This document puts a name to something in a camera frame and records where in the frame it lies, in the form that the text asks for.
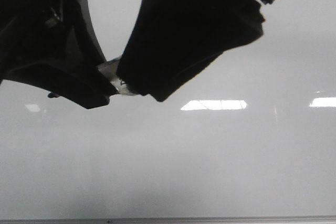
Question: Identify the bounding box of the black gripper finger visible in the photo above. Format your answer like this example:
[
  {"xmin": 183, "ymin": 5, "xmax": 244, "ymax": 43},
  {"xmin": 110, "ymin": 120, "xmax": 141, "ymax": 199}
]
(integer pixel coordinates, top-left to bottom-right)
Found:
[
  {"xmin": 117, "ymin": 0, "xmax": 264, "ymax": 101},
  {"xmin": 1, "ymin": 0, "xmax": 117, "ymax": 109}
]

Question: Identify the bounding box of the white marker with black cap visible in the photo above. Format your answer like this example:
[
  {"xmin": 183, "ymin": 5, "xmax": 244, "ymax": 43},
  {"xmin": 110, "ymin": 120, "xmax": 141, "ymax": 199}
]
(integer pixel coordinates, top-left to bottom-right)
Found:
[{"xmin": 96, "ymin": 55, "xmax": 140, "ymax": 96}]

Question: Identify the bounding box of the white whiteboard with metal frame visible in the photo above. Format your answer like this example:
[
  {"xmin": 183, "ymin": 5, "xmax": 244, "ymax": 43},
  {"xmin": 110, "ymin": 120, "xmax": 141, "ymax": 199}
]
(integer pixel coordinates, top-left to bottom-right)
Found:
[{"xmin": 1, "ymin": 0, "xmax": 335, "ymax": 219}]

